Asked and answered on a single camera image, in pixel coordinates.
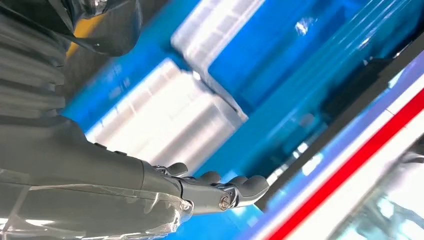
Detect white car with red stripe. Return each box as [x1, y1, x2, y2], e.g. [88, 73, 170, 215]
[238, 49, 424, 240]

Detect blue metal shelf rack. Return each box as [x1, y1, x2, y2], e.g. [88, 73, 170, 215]
[61, 0, 424, 240]

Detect white plastic crate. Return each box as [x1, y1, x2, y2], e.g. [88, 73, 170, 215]
[85, 57, 249, 175]
[170, 0, 266, 122]

